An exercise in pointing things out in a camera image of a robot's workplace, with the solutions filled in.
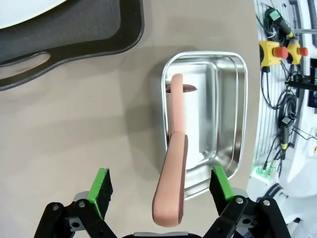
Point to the left gripper green black left finger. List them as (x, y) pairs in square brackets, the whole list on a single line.
[(99, 188)]

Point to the left gripper green black right finger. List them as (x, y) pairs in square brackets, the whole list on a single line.
[(220, 186)]

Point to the black plastic serving tray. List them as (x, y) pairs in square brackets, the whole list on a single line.
[(74, 32)]

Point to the white round plate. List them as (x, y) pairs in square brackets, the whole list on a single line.
[(19, 12)]

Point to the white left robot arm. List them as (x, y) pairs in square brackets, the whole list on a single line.
[(302, 171)]

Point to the stainless steel rectangular tray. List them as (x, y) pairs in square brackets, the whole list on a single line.
[(223, 111)]

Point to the yellow emergency stop button box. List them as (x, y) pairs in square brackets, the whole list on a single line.
[(296, 52), (268, 53)]

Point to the black mounting bracket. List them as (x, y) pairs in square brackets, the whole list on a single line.
[(302, 83)]

